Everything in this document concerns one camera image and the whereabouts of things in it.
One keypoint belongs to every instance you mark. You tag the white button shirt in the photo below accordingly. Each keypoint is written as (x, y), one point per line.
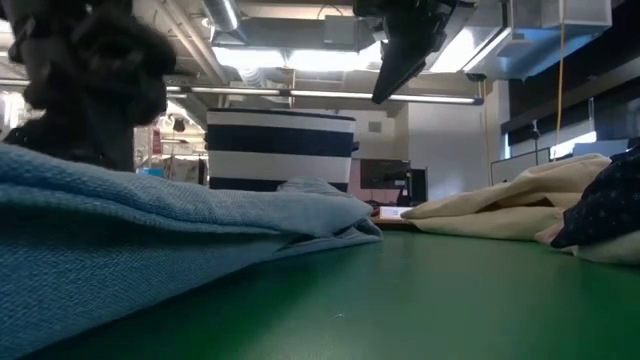
(610, 252)

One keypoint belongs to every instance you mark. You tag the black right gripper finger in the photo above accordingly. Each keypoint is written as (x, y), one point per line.
(400, 70)

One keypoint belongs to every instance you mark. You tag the white ceiling air unit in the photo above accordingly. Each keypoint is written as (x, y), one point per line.
(525, 35)

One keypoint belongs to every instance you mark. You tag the black computer monitor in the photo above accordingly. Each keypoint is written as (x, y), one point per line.
(385, 175)

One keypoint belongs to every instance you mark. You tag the navy dotted shirt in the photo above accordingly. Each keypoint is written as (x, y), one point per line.
(605, 205)

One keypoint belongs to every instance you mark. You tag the green table mat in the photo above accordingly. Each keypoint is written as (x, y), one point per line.
(400, 305)

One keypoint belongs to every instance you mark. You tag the bright ceiling light panel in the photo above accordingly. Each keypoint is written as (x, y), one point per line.
(300, 59)

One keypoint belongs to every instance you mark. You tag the light wooden desk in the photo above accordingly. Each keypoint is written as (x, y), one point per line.
(440, 99)

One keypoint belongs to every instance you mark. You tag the small black stand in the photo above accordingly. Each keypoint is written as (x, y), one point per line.
(535, 135)

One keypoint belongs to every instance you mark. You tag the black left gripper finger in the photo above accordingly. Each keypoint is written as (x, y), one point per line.
(75, 140)

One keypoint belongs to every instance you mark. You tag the grey garment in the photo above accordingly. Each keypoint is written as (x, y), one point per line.
(150, 240)

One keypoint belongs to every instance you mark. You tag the pink background panel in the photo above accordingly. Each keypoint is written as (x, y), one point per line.
(354, 177)

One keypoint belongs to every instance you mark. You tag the metal framed panel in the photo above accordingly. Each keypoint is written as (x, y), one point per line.
(515, 167)

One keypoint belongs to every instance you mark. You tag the navy white striped laundry basket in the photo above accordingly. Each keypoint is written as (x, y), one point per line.
(280, 145)

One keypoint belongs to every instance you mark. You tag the cream shirt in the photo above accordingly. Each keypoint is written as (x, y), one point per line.
(500, 210)

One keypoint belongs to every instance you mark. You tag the smooth silver ventilation duct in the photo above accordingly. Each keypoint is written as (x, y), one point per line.
(222, 15)

